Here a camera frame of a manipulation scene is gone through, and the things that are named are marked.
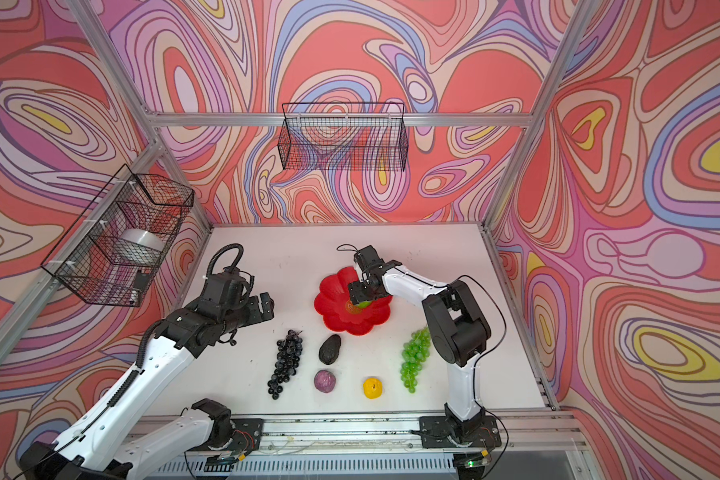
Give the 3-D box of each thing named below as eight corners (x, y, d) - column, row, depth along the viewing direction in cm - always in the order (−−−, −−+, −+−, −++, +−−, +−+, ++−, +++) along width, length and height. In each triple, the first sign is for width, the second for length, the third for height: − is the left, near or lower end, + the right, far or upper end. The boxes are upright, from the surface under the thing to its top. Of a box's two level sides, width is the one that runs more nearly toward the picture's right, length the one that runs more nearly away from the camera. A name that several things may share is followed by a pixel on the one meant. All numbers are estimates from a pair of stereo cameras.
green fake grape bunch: (389, 380, 83) (390, 374, 79) (412, 328, 93) (414, 321, 89) (413, 393, 81) (415, 388, 77) (434, 338, 91) (438, 331, 87)
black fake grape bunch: (270, 398, 80) (266, 394, 77) (281, 335, 92) (278, 329, 88) (295, 398, 80) (292, 394, 77) (303, 335, 92) (301, 329, 88)
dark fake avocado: (318, 362, 87) (316, 356, 83) (329, 335, 92) (327, 329, 88) (333, 367, 86) (332, 362, 82) (343, 340, 91) (342, 334, 87)
